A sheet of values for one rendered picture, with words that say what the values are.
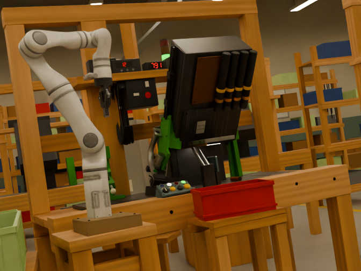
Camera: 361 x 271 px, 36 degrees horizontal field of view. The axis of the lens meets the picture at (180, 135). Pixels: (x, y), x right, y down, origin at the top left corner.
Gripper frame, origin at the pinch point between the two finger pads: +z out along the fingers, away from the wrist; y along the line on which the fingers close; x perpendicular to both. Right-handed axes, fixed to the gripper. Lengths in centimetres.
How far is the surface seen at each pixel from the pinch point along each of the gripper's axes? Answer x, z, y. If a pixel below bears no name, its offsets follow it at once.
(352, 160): -740, 85, 700
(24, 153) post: 24, 13, 66
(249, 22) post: -115, -53, 65
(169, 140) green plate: -39, 13, 28
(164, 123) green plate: -40, 5, 33
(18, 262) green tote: 48, 44, -61
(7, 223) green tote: 43, 39, -1
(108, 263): 14, 55, -32
